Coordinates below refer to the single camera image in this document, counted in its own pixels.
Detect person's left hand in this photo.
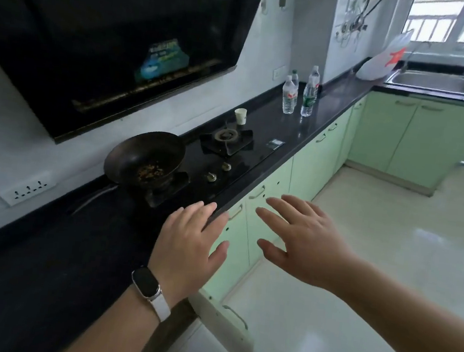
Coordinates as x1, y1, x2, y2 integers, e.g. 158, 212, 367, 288
144, 196, 234, 310

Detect person's right hand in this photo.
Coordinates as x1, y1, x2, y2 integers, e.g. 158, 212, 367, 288
248, 192, 368, 296

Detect person's right forearm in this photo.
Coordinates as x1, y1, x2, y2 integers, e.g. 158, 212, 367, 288
329, 255, 464, 352

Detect person's left forearm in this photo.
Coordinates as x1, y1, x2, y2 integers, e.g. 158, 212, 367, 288
60, 277, 187, 352

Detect green cabinet under stove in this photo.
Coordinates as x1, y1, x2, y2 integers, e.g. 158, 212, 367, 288
197, 79, 368, 319

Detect fried food bits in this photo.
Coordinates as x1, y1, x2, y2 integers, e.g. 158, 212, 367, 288
134, 159, 169, 185

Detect black glass gas stove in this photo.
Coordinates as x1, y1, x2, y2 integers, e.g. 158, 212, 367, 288
127, 106, 289, 230

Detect black wok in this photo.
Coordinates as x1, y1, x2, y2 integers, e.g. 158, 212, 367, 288
102, 126, 188, 194

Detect smartwatch with white band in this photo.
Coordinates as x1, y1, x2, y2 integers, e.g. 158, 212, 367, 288
126, 265, 176, 324

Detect open white cabinet door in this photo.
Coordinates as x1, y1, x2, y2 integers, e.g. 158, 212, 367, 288
182, 287, 264, 352

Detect black burner grate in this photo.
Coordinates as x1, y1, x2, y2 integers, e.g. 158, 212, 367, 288
197, 124, 256, 160

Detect green label water bottle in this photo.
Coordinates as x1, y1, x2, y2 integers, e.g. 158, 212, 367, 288
300, 81, 319, 119

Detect red label water bottle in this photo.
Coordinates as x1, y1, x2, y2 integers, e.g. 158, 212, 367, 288
280, 75, 300, 116

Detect green cabinet under sink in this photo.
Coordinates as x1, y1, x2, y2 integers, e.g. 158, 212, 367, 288
343, 89, 464, 201

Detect tall clear water bottle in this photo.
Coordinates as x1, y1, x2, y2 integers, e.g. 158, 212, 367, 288
308, 65, 323, 93

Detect blue sticker on hood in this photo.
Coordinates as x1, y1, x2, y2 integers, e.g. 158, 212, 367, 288
133, 34, 191, 89

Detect white red plastic bag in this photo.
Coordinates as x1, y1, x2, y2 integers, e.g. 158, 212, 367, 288
355, 24, 414, 86

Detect stainless steel sink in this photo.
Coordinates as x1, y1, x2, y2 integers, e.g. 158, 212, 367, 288
383, 67, 464, 97

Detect thin metal faucet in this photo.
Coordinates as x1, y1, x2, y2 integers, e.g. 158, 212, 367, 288
399, 38, 433, 76

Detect black range hood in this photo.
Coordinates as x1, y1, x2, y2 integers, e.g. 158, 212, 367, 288
0, 0, 268, 164

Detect window with bars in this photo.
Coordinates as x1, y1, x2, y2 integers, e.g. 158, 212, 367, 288
401, 0, 464, 46

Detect white wall socket strip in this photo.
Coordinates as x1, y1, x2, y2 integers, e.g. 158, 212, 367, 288
0, 165, 58, 212

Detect bundle of wall cables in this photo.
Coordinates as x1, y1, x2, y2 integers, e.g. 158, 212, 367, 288
334, 0, 388, 50

